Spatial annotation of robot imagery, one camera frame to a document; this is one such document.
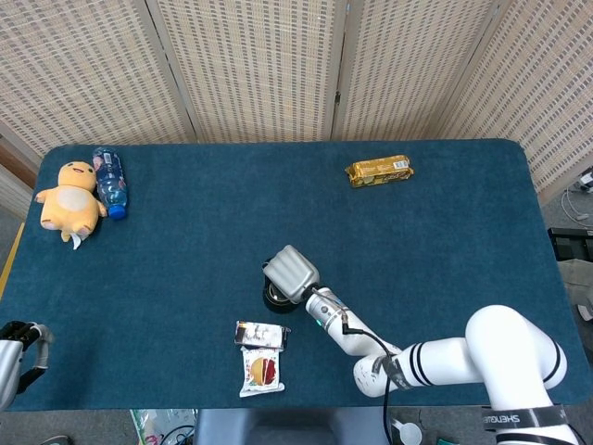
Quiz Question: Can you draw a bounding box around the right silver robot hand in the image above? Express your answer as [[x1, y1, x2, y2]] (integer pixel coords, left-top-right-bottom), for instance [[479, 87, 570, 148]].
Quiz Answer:
[[262, 244, 321, 305]]

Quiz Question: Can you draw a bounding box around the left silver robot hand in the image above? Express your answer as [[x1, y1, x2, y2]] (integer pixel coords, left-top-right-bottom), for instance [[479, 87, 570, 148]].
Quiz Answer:
[[0, 320, 55, 410]]

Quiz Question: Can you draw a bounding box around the black teapot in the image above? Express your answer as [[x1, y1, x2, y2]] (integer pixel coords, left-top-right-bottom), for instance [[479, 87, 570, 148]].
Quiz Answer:
[[262, 259, 307, 315]]

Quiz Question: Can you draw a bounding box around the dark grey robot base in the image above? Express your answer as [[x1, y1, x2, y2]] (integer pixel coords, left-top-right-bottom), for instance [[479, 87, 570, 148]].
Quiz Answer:
[[192, 407, 394, 445]]

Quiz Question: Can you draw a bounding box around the blue table cloth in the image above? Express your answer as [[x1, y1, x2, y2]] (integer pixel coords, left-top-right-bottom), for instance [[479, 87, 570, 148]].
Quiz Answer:
[[0, 138, 590, 412]]

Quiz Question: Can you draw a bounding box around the rose cake snack packet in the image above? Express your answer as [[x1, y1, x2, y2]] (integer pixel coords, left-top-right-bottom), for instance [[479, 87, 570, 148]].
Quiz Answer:
[[238, 346, 285, 399]]

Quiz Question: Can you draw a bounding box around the gold snack package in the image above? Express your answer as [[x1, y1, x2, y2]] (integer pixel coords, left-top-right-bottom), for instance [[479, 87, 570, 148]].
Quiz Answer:
[[344, 154, 416, 189]]

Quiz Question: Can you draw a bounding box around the colourful plastic bag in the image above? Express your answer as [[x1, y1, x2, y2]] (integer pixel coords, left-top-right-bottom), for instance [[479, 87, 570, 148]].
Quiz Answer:
[[129, 407, 198, 445]]

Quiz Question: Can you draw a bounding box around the yellow plush toy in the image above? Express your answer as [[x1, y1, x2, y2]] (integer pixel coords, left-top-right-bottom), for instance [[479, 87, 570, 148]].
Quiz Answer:
[[34, 160, 108, 251]]

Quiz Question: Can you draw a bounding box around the white plastic scoop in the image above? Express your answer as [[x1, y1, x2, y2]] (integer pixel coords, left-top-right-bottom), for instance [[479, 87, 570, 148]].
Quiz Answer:
[[390, 418, 423, 445]]

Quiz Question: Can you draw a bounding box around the blue water bottle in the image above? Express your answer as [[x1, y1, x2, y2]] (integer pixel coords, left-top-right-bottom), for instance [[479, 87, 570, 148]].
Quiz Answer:
[[91, 146, 130, 221]]

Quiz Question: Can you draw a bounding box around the woven bamboo folding screen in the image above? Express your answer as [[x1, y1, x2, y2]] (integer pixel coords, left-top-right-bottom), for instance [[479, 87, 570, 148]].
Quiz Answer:
[[0, 0, 593, 200]]

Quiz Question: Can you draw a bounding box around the black equipment box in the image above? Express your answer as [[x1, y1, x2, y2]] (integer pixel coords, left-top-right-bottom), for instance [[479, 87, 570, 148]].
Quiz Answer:
[[548, 226, 593, 261]]

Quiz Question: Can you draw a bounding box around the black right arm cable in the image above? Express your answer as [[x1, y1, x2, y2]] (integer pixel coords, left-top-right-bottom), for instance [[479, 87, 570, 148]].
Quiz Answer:
[[310, 286, 399, 445]]

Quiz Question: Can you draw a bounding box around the white floor cable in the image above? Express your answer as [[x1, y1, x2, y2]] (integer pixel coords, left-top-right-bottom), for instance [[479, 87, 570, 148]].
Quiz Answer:
[[561, 184, 593, 228]]

